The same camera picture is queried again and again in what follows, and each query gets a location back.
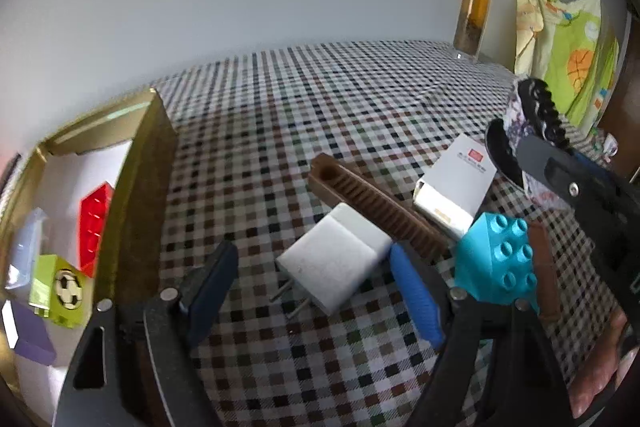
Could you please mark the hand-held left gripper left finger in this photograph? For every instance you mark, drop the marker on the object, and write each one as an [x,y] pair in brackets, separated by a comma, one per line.
[212,292]

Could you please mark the white box with red label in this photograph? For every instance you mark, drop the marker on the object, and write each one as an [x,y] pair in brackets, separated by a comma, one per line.
[460,177]

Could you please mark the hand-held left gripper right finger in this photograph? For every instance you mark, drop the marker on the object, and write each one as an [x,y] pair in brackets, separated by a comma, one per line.
[415,297]

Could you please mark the purple block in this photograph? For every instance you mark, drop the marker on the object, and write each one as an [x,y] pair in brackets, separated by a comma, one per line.
[30,337]

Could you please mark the clear plastic box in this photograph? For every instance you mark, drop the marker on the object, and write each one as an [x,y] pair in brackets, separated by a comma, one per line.
[25,252]

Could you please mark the black hair clip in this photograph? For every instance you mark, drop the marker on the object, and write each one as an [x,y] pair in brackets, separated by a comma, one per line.
[545,112]

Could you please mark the red building brick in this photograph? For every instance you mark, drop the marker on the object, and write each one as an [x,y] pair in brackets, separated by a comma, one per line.
[95,227]

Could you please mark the glass tea bottle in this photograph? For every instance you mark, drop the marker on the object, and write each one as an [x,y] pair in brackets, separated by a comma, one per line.
[472,12]

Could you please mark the green brick with football print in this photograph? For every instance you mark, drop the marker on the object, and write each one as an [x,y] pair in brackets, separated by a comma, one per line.
[65,289]

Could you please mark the person's right hand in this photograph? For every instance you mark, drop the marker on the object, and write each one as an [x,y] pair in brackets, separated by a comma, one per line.
[597,372]

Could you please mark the green printed cloth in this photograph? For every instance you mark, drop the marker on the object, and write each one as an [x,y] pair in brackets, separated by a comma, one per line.
[575,57]

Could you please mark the gold metal tin box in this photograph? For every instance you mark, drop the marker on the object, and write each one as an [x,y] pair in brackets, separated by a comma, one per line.
[150,187]

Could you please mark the white plug charger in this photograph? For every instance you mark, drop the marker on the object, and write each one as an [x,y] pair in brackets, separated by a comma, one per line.
[335,257]

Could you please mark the teal building brick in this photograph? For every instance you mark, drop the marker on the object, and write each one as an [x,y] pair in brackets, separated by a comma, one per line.
[495,257]

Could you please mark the dark wooden furniture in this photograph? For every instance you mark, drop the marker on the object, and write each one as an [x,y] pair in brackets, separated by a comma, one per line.
[617,132]

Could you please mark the black remote control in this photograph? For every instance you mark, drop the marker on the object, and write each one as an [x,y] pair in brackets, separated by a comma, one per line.
[11,169]

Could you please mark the checkered tablecloth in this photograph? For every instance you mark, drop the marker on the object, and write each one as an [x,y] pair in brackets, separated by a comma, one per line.
[325,107]

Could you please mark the brown rectangular block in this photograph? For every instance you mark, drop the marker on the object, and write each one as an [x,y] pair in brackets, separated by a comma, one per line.
[545,267]

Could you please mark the brown wooden comb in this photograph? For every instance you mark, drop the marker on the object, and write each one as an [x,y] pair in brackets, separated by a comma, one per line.
[370,202]

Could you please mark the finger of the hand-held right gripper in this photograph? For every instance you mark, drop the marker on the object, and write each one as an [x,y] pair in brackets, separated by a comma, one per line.
[560,172]

